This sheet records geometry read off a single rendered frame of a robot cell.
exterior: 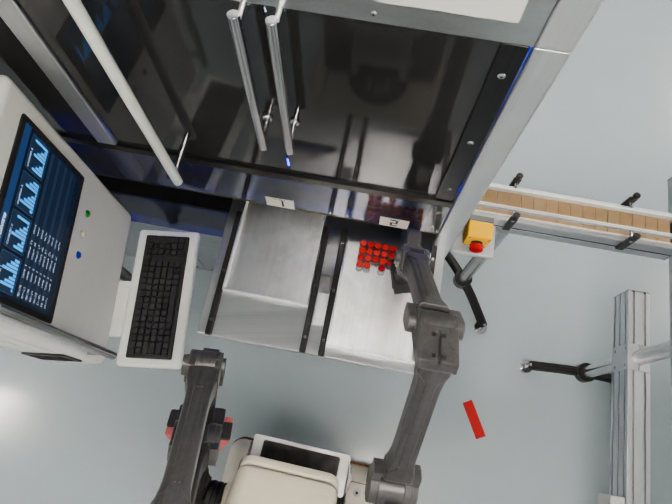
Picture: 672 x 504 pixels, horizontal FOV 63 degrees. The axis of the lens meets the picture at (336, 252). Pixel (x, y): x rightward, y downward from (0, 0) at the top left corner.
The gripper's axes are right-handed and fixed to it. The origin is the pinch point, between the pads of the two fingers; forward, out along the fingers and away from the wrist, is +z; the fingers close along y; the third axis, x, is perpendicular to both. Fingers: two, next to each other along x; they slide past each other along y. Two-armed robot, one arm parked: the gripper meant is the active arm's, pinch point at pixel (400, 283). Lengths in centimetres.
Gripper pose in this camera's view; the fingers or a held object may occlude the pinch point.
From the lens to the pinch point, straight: 165.3
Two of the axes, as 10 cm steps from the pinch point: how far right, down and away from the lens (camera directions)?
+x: -10.0, 0.6, -0.3
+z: 0.0, 3.2, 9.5
